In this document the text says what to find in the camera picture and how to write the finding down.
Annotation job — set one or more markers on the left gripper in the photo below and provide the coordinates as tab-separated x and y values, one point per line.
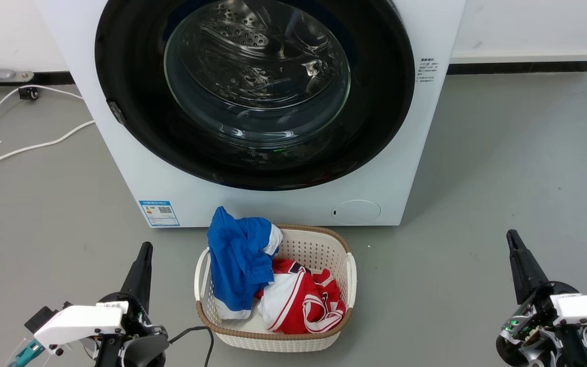
143	346

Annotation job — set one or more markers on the printed text sticker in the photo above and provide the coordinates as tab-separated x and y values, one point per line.
427	70

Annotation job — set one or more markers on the white perforated laundry basket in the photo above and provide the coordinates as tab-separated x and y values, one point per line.
319	250

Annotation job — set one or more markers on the round black glass washer door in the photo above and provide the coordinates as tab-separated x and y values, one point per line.
130	61

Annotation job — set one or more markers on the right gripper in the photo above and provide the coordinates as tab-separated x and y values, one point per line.
538	316

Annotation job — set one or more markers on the white front-load washing machine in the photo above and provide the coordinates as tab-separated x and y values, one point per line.
426	127

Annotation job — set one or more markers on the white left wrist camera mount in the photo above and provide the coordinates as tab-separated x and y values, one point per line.
77	323

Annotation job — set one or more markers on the teal plastic clip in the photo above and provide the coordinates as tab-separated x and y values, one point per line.
27	352

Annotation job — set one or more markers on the blue energy label sticker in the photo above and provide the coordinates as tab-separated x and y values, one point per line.
159	213

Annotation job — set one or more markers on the small black wall plug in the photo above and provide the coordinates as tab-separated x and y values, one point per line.
28	93

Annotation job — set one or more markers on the red and white garment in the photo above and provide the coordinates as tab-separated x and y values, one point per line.
303	306

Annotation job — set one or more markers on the round white filter cover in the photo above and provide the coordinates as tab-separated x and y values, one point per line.
355	212

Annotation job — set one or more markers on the blue and white garment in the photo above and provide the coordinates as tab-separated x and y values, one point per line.
237	260

